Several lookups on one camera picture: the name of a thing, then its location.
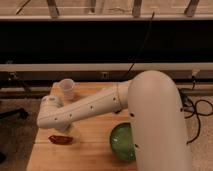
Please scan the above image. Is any dark red pepper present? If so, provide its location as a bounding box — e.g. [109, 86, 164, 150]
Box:
[49, 135, 73, 145]

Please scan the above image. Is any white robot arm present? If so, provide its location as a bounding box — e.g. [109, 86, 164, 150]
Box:
[37, 70, 193, 171]

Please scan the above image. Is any green ceramic bowl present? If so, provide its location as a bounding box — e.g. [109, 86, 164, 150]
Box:
[109, 122, 136, 162]

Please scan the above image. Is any clear plastic measuring cup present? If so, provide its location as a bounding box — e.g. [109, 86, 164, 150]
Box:
[58, 79, 75, 100]

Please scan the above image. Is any black chair base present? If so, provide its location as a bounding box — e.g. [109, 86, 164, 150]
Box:
[0, 108, 29, 119]

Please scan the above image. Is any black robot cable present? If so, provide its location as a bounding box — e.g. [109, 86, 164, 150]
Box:
[179, 89, 213, 145]

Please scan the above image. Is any black hanging cable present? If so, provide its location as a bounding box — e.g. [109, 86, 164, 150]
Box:
[118, 11, 156, 82]

